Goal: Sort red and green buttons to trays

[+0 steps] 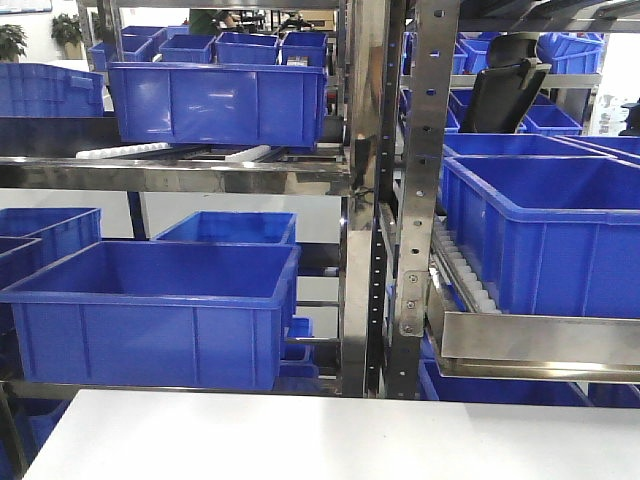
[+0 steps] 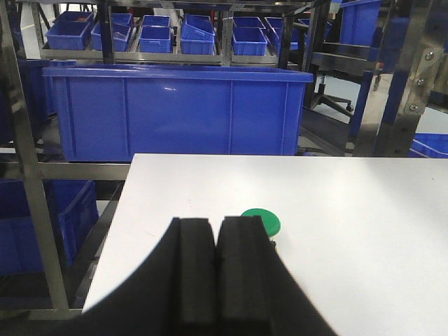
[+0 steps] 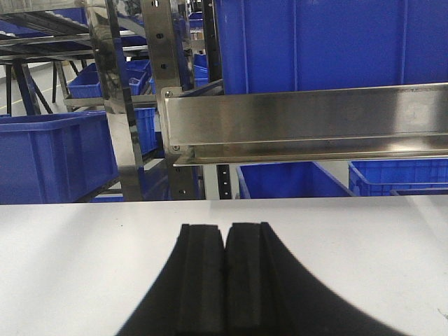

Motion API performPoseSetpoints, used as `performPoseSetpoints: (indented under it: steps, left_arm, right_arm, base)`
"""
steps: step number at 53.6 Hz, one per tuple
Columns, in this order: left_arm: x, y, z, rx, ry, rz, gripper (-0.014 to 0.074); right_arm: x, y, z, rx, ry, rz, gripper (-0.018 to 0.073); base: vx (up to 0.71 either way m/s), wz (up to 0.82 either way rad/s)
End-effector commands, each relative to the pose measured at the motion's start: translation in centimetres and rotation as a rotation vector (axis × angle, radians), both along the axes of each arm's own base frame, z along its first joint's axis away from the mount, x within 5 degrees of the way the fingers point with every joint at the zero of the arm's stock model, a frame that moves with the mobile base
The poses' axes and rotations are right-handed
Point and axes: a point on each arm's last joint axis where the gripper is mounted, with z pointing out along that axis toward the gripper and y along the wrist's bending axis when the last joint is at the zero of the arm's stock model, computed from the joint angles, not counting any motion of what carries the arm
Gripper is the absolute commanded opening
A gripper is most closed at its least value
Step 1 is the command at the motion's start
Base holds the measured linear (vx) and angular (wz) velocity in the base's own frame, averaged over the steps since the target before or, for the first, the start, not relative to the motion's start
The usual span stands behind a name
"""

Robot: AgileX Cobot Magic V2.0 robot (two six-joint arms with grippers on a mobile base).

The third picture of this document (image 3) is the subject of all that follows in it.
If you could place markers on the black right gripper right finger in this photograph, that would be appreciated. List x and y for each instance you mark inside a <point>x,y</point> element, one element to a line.
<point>270,292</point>

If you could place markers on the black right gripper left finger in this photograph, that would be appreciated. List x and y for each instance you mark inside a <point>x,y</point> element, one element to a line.
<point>187,298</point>

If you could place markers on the blue bin lower centre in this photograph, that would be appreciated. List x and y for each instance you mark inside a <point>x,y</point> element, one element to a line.
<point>288,180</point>

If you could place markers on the blue bin left shelf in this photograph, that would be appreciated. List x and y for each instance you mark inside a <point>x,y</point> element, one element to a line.
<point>55,158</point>

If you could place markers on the blue bin lower right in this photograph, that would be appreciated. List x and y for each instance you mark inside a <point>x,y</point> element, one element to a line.
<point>381,177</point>

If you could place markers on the large blue bin upper right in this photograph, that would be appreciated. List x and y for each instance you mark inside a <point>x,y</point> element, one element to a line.
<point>277,46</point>

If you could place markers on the stainless steel shelf rail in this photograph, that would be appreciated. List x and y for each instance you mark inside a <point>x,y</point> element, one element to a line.
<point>394,122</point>

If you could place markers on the steel rack upright post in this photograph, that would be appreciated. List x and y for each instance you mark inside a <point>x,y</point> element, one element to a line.
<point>169,71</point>

